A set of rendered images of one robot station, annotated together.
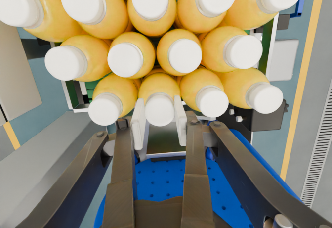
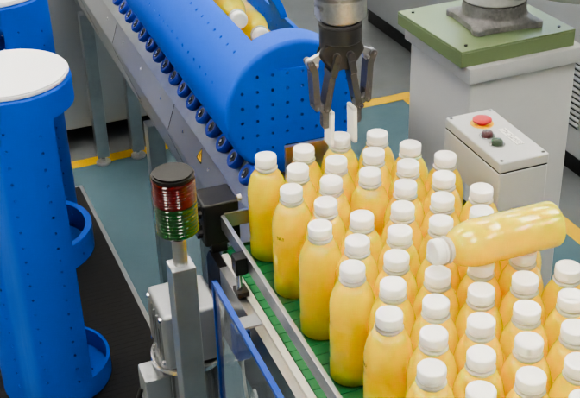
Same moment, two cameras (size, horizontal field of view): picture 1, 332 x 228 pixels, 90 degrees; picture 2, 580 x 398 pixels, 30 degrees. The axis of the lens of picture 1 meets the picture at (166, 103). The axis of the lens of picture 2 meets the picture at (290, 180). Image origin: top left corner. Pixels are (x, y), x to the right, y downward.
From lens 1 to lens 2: 1.79 m
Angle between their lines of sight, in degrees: 42
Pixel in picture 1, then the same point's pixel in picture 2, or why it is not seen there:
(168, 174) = (300, 136)
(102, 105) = (379, 135)
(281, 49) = not seen: hidden behind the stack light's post
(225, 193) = (251, 121)
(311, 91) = not seen: outside the picture
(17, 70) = (461, 165)
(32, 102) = not seen: hidden behind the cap
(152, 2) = (368, 170)
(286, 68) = (164, 293)
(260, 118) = (223, 192)
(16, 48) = (469, 179)
